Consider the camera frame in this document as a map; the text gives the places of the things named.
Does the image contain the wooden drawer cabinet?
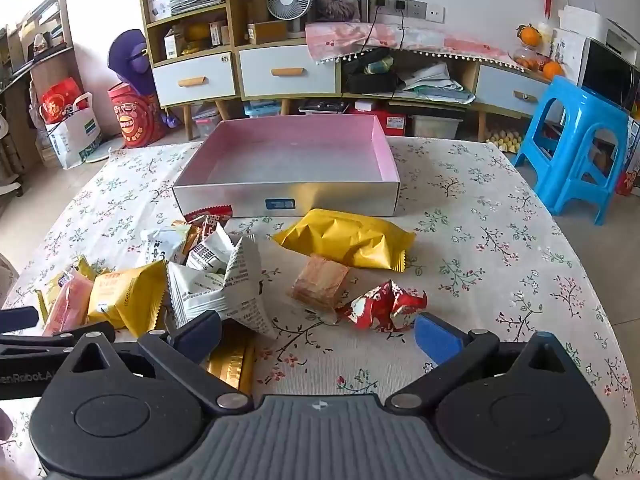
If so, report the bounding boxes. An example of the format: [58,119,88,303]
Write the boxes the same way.
[235,42,343,113]

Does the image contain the white snack packet black lettering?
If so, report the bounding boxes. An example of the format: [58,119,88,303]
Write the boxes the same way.
[187,222,236,273]

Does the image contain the blue plastic stool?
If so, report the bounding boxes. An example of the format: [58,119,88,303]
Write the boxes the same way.
[512,76,632,226]

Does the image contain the wooden bookshelf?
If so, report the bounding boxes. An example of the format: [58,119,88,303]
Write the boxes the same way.
[0,0,76,161]

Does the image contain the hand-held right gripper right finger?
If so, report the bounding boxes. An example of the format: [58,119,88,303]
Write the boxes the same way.
[385,311,576,409]

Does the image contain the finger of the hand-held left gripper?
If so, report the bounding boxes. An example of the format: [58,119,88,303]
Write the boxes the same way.
[0,306,40,333]
[0,321,117,358]

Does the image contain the clear bin black lid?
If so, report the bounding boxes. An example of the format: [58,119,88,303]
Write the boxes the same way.
[299,99,348,116]

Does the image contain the pink cardboard box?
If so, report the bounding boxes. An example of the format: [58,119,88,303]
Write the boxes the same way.
[172,114,401,218]

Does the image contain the oranges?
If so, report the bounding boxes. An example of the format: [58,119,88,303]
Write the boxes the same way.
[514,46,546,72]

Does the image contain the white shopping bag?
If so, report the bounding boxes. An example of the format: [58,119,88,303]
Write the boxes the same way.
[45,92,103,170]

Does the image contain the floral tablecloth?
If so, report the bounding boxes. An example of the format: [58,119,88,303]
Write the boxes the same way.
[0,137,640,480]

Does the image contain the egg tray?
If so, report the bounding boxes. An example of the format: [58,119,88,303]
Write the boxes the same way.
[485,127,523,153]

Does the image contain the red cartoon bag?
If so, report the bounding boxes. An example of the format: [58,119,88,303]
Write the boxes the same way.
[107,82,168,148]

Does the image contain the wall socket panel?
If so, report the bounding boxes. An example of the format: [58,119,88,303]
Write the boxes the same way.
[375,0,446,20]

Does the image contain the white foam box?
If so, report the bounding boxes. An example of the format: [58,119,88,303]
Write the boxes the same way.
[557,5,640,48]

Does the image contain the white drawer wooden handle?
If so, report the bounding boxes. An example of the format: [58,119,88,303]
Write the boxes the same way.
[239,45,337,98]
[475,64,551,117]
[151,52,236,107]

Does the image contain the white printed box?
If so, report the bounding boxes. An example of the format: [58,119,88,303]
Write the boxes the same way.
[146,0,173,23]

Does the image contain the black power cable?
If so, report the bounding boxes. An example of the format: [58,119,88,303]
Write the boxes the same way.
[360,7,407,97]

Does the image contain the low wooden tv stand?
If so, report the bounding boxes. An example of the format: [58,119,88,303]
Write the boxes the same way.
[340,45,551,142]

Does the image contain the blue lid storage bin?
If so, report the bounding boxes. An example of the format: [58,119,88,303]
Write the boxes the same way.
[243,100,282,121]

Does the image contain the small clear storage bin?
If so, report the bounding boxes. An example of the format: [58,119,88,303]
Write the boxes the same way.
[192,105,221,138]

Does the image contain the red gift bag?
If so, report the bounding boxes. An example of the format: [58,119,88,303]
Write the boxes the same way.
[40,77,88,123]

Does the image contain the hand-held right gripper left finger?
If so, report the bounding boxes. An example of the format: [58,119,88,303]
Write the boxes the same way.
[65,310,253,416]

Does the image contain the black bag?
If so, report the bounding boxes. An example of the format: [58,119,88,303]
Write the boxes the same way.
[342,47,401,95]

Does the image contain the white desk fan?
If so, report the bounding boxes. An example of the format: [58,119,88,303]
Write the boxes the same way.
[266,0,313,38]

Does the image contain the purple plush toy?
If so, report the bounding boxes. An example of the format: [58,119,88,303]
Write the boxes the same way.
[108,29,181,128]

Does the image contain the white microwave oven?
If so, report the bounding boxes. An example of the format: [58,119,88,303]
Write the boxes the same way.
[552,27,640,111]

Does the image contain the loose papers pile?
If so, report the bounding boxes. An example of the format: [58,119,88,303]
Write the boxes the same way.
[400,62,476,106]

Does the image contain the clear wafer packet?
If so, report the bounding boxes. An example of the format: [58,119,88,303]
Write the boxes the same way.
[291,255,352,323]

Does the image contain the brown cardboard box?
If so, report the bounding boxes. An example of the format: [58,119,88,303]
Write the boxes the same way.
[246,21,288,45]

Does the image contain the large white printed snack packet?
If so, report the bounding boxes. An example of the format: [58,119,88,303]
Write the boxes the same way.
[166,234,278,339]

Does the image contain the pink cherry print cloth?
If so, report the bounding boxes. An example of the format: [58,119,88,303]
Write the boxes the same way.
[305,22,511,66]

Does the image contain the white snack packet green print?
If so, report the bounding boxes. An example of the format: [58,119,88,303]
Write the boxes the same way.
[140,227,188,266]

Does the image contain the wide clear storage bin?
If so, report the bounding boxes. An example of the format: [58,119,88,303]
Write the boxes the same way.
[410,112,466,138]

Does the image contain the gold snack packet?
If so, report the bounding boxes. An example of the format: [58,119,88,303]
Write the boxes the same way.
[207,330,256,393]

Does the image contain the red box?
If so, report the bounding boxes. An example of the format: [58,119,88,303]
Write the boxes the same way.
[350,102,412,136]

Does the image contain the pink snack packet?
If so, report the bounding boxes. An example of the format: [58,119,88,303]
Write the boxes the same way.
[42,267,96,336]

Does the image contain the tall wooden shelf cabinet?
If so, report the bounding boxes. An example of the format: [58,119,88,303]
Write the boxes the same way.
[139,0,238,141]

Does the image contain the dark red snack packet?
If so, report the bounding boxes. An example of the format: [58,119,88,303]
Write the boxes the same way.
[184,204,235,233]

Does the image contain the red white snack packet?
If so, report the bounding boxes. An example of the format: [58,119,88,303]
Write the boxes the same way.
[336,280,428,332]

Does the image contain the large yellow snack packet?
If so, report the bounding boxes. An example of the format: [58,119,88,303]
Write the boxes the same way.
[272,208,417,272]

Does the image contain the yellow snack packet orange print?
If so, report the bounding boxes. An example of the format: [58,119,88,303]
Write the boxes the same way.
[87,260,168,338]

